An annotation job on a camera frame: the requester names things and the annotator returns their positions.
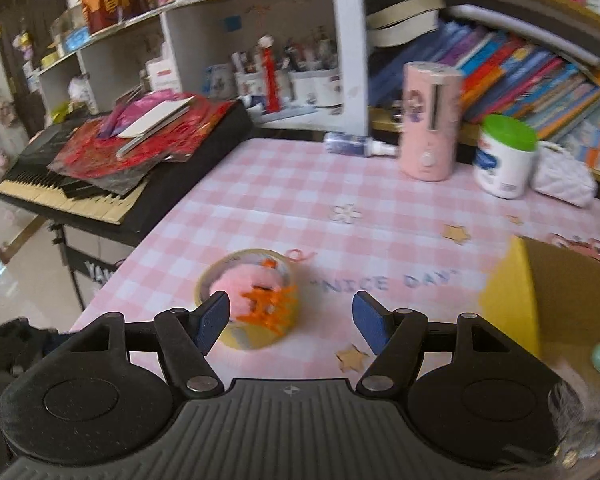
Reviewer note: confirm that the pink checked tablecloth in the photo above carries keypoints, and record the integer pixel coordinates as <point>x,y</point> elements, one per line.
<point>290,195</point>

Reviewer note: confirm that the pink cylindrical humidifier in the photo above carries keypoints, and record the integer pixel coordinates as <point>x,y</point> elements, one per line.
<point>430,160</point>

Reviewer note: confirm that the black electronic keyboard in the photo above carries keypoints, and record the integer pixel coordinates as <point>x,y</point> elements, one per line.
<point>80,200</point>

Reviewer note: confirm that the pink fluffy ball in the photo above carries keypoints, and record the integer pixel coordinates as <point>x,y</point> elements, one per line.
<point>240,282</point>

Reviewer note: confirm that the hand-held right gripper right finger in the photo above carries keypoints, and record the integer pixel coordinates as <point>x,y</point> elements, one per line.
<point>372,322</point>

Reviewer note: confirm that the red plastic packets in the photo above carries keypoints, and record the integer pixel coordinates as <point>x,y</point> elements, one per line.
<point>180,135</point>

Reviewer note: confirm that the white card booklet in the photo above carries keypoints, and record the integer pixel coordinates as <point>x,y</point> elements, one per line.
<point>152,120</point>

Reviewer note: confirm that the yellow cardboard box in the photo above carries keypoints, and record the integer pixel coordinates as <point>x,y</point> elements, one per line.
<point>510,295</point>

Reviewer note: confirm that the black keyboard stand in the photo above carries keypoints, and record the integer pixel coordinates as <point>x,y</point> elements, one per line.
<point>87,270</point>

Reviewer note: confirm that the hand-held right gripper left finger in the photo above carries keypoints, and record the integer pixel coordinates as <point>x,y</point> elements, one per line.
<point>212,320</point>

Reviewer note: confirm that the wooden bookshelf unit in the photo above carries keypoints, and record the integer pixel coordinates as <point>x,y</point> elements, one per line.
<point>347,35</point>

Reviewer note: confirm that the row of colourful books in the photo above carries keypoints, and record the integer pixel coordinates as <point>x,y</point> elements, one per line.
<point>530,80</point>

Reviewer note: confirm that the small blue spray bottle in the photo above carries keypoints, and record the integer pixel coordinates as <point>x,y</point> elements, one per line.
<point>347,142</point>

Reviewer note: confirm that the white jar green lid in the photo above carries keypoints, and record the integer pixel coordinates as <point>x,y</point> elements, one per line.
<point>502,170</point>

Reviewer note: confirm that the tape roll with orange clip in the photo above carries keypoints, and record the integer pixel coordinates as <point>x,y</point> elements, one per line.
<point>260,337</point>

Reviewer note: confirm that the white quilted pearl bag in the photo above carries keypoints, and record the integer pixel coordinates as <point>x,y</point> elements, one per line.
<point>562,180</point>

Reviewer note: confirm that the red tassel ornament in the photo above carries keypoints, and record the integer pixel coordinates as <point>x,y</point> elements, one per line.
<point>271,75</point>

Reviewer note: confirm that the dark lattice cabinet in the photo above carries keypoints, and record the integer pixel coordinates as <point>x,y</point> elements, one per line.
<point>25,10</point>

